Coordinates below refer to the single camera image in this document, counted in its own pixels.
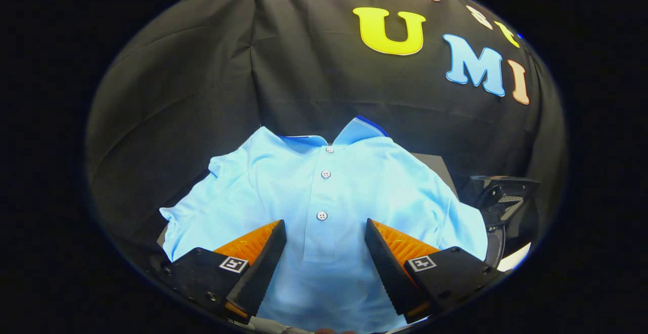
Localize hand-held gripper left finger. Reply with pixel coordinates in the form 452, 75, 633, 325
161, 220, 287, 324

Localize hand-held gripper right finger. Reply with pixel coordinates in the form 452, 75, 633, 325
364, 218, 507, 324

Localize light blue polo shirt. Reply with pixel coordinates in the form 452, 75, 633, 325
159, 115, 489, 333

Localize grey cabinet with black top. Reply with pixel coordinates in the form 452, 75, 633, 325
121, 153, 459, 274

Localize white flat panel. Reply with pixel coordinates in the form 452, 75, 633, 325
499, 243, 531, 272

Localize black backdrop cloth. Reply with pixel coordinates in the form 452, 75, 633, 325
85, 0, 568, 274

